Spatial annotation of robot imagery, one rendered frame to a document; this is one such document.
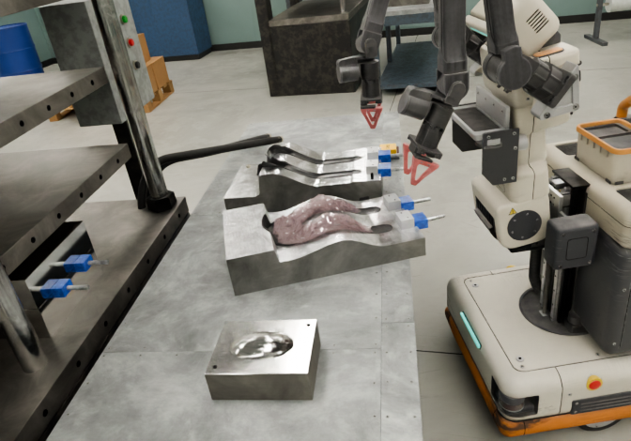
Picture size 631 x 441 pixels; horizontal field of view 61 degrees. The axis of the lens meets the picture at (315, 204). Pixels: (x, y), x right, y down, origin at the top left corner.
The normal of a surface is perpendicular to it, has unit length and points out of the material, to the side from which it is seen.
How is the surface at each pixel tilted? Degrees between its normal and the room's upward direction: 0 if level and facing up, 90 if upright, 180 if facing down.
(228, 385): 90
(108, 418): 0
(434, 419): 0
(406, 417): 0
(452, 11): 90
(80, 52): 90
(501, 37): 80
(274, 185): 90
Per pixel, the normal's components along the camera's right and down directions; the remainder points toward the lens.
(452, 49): 0.03, 0.33
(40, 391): -0.12, -0.88
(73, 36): -0.11, 0.47
